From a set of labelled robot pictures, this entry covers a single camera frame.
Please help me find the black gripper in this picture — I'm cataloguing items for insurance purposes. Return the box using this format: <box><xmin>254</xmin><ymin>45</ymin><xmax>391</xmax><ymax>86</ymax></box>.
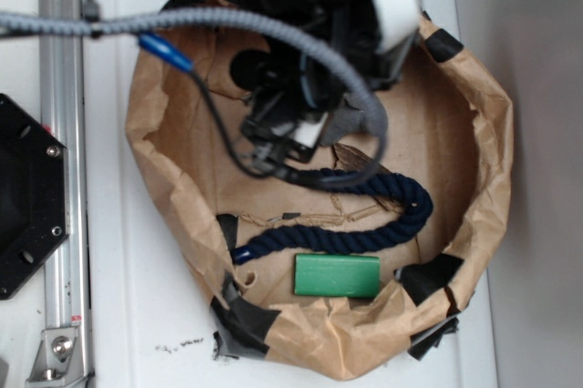
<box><xmin>229</xmin><ymin>0</ymin><xmax>416</xmax><ymax>166</ymax></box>

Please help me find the grey plush bunny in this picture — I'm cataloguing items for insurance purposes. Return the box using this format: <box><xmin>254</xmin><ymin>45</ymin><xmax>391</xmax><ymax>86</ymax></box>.
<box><xmin>319</xmin><ymin>92</ymin><xmax>376</xmax><ymax>147</ymax></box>

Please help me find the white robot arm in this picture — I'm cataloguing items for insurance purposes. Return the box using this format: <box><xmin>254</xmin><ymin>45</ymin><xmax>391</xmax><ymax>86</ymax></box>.
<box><xmin>227</xmin><ymin>0</ymin><xmax>418</xmax><ymax>170</ymax></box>

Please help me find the green rectangular block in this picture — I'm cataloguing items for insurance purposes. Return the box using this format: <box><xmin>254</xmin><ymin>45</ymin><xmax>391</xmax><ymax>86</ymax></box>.
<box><xmin>293</xmin><ymin>254</ymin><xmax>381</xmax><ymax>299</ymax></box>

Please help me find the navy blue rope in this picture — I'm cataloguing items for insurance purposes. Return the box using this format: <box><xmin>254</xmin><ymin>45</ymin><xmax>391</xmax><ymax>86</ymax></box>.
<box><xmin>231</xmin><ymin>167</ymin><xmax>435</xmax><ymax>265</ymax></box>

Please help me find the grey braided cable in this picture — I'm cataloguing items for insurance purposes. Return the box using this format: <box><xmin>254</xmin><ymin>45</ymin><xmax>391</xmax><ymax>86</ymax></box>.
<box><xmin>0</xmin><ymin>5</ymin><xmax>389</xmax><ymax>139</ymax></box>

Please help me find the brown paper bag tray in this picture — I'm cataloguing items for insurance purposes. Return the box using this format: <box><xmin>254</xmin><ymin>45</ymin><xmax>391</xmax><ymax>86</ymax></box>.
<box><xmin>126</xmin><ymin>19</ymin><xmax>514</xmax><ymax>381</ymax></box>

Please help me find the aluminium extrusion rail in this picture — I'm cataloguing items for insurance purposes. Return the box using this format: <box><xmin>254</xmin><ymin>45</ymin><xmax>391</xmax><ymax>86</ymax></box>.
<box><xmin>36</xmin><ymin>0</ymin><xmax>92</xmax><ymax>330</ymax></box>

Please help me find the metal corner bracket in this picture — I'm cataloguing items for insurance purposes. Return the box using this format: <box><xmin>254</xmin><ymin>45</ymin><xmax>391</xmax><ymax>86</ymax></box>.
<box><xmin>26</xmin><ymin>327</ymin><xmax>86</xmax><ymax>387</ymax></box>

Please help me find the black hexagonal mount plate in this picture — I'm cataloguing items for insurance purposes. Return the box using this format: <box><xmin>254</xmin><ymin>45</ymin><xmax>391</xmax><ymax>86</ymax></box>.
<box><xmin>1</xmin><ymin>94</ymin><xmax>67</xmax><ymax>301</ymax></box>

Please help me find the thin black wire blue connector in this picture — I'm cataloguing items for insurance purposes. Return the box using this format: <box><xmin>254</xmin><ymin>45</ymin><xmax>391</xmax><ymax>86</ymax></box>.
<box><xmin>138</xmin><ymin>32</ymin><xmax>388</xmax><ymax>189</ymax></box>

